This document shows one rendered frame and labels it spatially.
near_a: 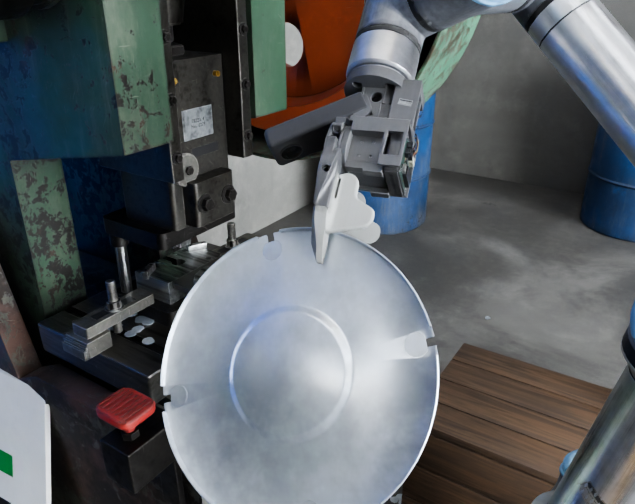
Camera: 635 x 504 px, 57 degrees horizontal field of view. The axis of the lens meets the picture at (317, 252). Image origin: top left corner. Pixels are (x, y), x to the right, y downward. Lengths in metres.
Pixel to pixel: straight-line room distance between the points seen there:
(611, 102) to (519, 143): 3.57
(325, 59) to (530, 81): 2.99
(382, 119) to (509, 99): 3.65
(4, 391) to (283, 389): 0.85
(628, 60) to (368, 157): 0.29
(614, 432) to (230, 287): 0.41
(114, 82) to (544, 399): 1.21
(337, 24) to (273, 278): 0.77
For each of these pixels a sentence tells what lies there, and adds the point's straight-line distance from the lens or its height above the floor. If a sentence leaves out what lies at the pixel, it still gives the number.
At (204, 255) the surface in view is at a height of 0.78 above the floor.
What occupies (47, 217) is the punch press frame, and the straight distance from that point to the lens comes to 1.20.
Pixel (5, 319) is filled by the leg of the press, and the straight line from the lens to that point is 1.27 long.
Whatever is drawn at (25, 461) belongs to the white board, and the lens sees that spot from 1.37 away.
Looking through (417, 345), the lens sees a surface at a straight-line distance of 0.55.
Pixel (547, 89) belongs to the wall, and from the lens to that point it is 4.17.
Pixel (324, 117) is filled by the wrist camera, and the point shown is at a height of 1.15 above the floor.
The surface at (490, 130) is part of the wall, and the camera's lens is 4.31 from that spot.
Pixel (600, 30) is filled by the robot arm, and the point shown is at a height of 1.24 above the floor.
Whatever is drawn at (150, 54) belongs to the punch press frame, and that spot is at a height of 1.19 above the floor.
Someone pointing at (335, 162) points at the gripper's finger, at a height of 1.12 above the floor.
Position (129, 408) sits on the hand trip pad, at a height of 0.76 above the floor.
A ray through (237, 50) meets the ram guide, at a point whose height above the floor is 1.18.
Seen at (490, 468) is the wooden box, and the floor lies 0.31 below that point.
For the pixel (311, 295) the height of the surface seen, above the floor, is 1.00.
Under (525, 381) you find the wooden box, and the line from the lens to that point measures 1.64.
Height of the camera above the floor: 1.29
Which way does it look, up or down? 25 degrees down
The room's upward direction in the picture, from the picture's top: straight up
